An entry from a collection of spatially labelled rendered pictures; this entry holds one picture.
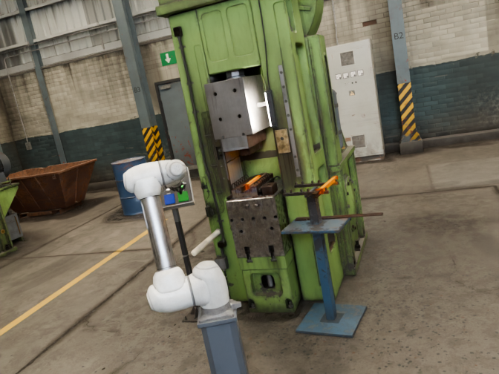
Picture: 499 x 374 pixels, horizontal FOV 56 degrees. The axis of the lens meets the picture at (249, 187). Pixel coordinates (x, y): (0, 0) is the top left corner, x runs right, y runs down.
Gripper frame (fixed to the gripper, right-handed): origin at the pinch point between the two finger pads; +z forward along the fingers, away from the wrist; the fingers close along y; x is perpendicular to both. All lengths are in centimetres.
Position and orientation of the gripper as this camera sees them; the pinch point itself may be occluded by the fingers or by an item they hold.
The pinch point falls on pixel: (180, 191)
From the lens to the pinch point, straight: 333.3
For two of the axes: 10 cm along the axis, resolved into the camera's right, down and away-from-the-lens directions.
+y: 9.8, -2.0, 0.5
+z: 0.1, 3.1, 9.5
